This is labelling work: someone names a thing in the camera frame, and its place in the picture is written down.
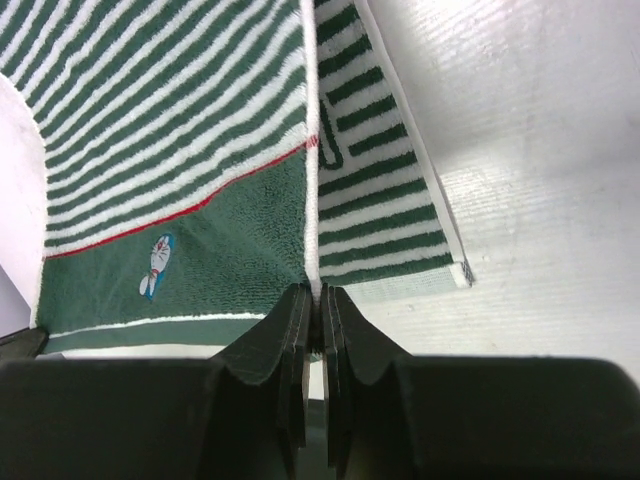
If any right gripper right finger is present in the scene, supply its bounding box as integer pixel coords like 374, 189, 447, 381
320, 284, 413, 479

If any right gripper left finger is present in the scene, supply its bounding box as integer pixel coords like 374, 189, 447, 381
209, 284, 313, 479

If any green white striped towel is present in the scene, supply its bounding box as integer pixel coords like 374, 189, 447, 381
1, 1, 472, 357

